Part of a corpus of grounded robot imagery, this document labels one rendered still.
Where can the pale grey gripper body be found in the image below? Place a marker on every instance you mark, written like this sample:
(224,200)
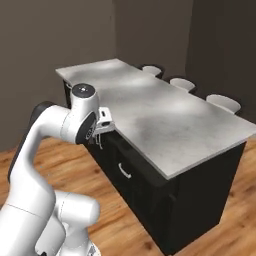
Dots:
(104,128)

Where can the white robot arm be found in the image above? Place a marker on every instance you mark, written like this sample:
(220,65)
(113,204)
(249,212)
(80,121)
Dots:
(36,186)

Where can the black cabinet door front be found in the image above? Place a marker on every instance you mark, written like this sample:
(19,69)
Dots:
(133,186)

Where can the white seat bar stool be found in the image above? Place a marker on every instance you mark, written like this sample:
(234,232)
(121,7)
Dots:
(223,102)
(151,70)
(182,83)

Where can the black kitchen island cabinet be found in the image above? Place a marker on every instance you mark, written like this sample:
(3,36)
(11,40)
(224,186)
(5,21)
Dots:
(186,206)

